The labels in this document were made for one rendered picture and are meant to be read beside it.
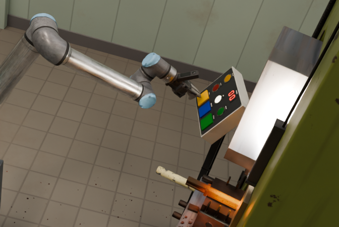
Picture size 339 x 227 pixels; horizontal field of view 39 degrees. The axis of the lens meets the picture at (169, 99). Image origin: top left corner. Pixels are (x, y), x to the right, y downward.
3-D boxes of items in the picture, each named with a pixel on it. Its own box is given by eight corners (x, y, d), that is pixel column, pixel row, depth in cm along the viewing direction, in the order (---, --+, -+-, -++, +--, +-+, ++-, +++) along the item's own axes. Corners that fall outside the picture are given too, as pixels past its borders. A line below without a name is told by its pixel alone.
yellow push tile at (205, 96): (198, 105, 259) (208, 97, 256) (196, 97, 265) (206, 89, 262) (200, 107, 260) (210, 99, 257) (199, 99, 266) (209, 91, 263)
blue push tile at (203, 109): (199, 118, 251) (210, 109, 248) (198, 109, 257) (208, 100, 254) (202, 119, 252) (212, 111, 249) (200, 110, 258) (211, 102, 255)
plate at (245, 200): (226, 232, 169) (242, 201, 159) (233, 215, 176) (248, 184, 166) (231, 235, 168) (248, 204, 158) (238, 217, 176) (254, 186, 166)
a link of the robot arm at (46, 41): (43, 37, 197) (163, 99, 236) (41, 21, 206) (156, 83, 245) (27, 57, 201) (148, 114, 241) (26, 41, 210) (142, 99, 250)
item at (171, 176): (154, 175, 264) (156, 168, 261) (158, 169, 268) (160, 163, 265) (227, 211, 257) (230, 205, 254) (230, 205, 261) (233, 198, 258)
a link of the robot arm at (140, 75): (128, 91, 244) (145, 74, 240) (124, 77, 252) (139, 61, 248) (142, 99, 250) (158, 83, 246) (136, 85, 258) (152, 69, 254)
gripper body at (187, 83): (180, 90, 262) (164, 78, 256) (191, 80, 258) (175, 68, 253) (181, 99, 256) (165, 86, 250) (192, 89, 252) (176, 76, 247)
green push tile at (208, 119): (201, 130, 244) (212, 121, 240) (200, 120, 250) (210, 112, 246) (203, 132, 244) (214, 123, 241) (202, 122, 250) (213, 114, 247)
